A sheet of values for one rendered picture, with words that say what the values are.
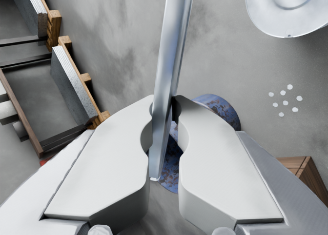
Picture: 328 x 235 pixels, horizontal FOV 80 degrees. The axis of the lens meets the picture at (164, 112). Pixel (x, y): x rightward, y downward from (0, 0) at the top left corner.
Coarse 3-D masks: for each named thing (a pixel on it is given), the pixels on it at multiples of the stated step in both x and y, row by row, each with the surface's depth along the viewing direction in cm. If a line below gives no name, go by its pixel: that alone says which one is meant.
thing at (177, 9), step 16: (176, 0) 8; (192, 0) 28; (176, 16) 8; (176, 32) 8; (160, 48) 8; (176, 48) 8; (160, 64) 9; (176, 64) 9; (160, 80) 9; (176, 80) 15; (160, 96) 9; (160, 112) 10; (160, 128) 10; (160, 144) 11; (160, 160) 12
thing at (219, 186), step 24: (192, 120) 9; (216, 120) 9; (192, 144) 8; (216, 144) 8; (240, 144) 8; (192, 168) 7; (216, 168) 7; (240, 168) 7; (192, 192) 6; (216, 192) 6; (240, 192) 6; (264, 192) 6; (192, 216) 6; (216, 216) 6; (240, 216) 5; (264, 216) 5
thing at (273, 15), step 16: (256, 0) 66; (272, 0) 62; (288, 0) 59; (304, 0) 56; (320, 0) 54; (256, 16) 67; (272, 16) 64; (288, 16) 61; (304, 16) 58; (320, 16) 56; (272, 32) 66; (304, 32) 60
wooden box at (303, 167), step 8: (280, 160) 102; (288, 160) 98; (296, 160) 95; (304, 160) 93; (312, 160) 93; (288, 168) 92; (296, 168) 89; (304, 168) 87; (312, 168) 91; (304, 176) 85; (312, 176) 89; (320, 176) 93; (312, 184) 87; (320, 184) 91; (320, 192) 90
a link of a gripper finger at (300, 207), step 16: (256, 144) 8; (256, 160) 7; (272, 160) 7; (272, 176) 6; (288, 176) 6; (272, 192) 6; (288, 192) 6; (304, 192) 6; (288, 208) 5; (304, 208) 5; (320, 208) 5; (240, 224) 5; (256, 224) 5; (272, 224) 5; (288, 224) 5; (304, 224) 5; (320, 224) 5
